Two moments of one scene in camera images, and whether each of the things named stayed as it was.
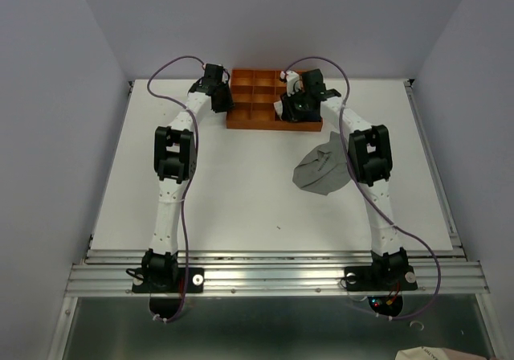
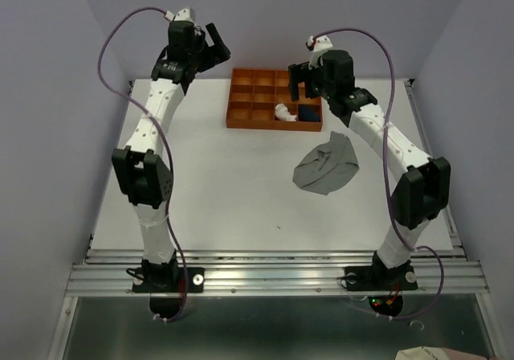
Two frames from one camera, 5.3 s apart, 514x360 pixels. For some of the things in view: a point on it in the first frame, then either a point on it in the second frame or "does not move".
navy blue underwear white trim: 314,116 does not move
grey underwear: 324,168 does not move
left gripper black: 227,103 -> 211,61
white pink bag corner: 434,353 does not move
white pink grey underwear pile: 279,108 does not move
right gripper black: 289,113 -> 298,73
